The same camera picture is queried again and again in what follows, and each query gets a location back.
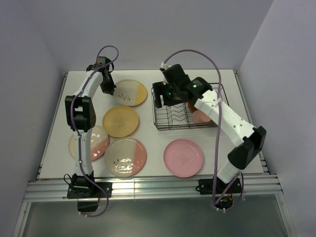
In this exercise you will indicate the beige yellow branch plate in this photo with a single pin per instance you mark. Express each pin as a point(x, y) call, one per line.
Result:
point(130, 93)

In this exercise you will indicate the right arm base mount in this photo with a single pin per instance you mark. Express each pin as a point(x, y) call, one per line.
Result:
point(227, 196)

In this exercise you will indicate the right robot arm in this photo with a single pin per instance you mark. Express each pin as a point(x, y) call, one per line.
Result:
point(247, 139)

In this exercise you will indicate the orange bear plate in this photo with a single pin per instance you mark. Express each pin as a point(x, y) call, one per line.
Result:
point(120, 121)

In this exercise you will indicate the pink bear plate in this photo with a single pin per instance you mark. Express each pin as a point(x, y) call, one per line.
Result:
point(183, 158)

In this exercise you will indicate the beige pink branch plate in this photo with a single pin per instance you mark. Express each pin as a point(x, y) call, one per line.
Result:
point(125, 157)

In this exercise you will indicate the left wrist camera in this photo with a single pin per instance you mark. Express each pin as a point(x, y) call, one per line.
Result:
point(102, 60)

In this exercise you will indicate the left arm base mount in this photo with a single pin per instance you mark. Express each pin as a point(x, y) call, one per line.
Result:
point(88, 201)

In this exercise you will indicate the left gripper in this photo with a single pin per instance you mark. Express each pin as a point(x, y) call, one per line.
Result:
point(109, 90)

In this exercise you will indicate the pink plastic cup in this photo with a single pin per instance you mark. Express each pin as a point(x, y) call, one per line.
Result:
point(200, 117)

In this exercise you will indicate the black wire dish rack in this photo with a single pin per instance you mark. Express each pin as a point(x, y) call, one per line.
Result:
point(175, 117)

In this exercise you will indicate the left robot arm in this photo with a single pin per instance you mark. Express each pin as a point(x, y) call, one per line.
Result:
point(81, 118)

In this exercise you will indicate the large pink white plate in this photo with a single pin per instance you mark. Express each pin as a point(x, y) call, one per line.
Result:
point(98, 143)

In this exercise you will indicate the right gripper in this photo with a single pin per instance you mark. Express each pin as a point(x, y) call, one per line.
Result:
point(159, 88)

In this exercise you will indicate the red black mug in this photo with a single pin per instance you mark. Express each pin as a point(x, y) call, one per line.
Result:
point(191, 107)

